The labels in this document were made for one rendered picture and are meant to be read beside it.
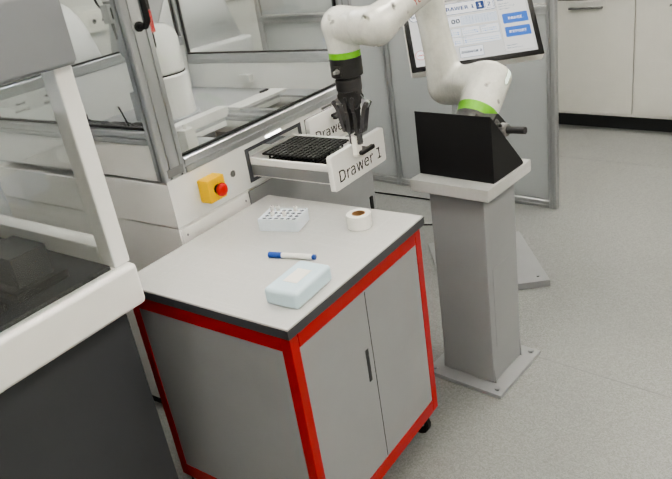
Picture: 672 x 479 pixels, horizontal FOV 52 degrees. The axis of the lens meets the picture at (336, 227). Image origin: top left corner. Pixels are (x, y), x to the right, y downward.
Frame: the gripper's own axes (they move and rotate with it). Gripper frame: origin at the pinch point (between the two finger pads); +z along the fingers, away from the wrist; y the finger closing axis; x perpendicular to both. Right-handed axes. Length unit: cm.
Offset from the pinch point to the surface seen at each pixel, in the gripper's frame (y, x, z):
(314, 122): -33.7, 23.3, 2.2
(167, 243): -43, -44, 19
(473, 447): 37, -11, 93
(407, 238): 24.6, -16.7, 19.7
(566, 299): 35, 82, 93
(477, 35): -4, 95, -12
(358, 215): 9.7, -17.2, 14.5
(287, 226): -7.6, -28.3, 15.4
